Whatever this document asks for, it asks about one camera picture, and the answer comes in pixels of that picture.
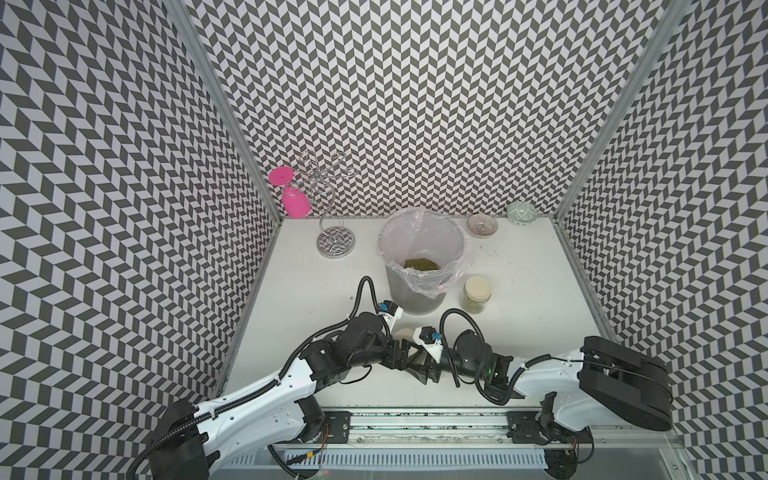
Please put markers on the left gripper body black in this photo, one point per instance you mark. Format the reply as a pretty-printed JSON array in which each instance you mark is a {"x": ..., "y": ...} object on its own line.
[{"x": 390, "y": 359}]

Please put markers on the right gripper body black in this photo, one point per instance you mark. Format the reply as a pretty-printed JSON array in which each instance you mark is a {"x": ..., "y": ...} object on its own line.
[{"x": 449, "y": 363}]

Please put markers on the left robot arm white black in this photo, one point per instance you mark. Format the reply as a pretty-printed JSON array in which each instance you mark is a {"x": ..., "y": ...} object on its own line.
[{"x": 192, "y": 441}]

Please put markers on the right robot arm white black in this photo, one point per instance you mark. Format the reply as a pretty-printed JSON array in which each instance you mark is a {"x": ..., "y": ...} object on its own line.
[{"x": 601, "y": 383}]

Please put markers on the mung beans in bin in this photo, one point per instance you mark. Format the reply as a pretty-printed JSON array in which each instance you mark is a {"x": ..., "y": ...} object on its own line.
[{"x": 421, "y": 265}]

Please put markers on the grey mesh trash bin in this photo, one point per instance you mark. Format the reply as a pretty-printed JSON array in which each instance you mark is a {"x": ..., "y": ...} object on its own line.
[{"x": 416, "y": 291}]

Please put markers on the cream lid of far jar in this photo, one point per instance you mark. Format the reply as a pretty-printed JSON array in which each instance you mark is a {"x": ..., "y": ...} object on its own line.
[{"x": 477, "y": 289}]

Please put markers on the clear plastic bin liner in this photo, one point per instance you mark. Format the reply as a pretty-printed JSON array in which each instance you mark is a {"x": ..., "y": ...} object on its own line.
[{"x": 418, "y": 232}]

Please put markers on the pinkish small bowl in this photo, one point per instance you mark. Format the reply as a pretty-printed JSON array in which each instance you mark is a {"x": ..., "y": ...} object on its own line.
[{"x": 482, "y": 225}]

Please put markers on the green patterned small bowl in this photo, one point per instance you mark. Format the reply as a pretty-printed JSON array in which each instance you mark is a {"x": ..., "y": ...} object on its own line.
[{"x": 521, "y": 212}]

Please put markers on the pink wine glass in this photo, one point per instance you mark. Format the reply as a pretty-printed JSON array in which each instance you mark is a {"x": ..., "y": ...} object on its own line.
[{"x": 294, "y": 200}]

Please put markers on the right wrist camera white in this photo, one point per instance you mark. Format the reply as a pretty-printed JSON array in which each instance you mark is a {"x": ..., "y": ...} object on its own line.
[{"x": 430, "y": 340}]

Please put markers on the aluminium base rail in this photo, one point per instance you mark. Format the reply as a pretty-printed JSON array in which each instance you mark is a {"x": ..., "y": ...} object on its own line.
[{"x": 453, "y": 443}]

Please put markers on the chrome wire glass rack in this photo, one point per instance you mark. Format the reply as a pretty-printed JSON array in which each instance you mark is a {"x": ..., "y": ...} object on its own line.
[{"x": 322, "y": 180}]

